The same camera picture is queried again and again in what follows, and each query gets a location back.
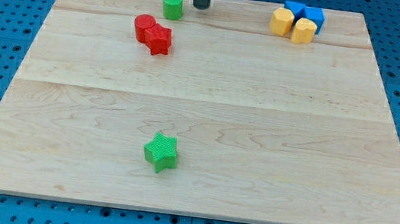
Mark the green cylinder block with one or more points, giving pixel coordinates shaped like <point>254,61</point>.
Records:
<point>172,9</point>

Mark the yellow hexagon block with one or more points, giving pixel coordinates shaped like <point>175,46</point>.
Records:
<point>281,21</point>

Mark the blue block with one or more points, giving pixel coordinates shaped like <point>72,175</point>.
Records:
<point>297,8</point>
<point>316,15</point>

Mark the blue block right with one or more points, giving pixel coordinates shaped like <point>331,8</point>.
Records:
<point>316,15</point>

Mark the red cylinder block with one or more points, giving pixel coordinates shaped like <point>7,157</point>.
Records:
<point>142,23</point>

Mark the blue block left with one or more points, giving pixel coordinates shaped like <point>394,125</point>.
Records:
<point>297,8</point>

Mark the yellow heart block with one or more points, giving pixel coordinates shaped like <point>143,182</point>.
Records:
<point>304,31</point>

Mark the light wooden board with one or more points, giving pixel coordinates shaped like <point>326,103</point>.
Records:
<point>269,132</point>

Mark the red star block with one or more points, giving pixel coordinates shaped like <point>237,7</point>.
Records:
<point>158,39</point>

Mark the green star block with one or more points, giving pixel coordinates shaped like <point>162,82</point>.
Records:
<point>161,152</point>

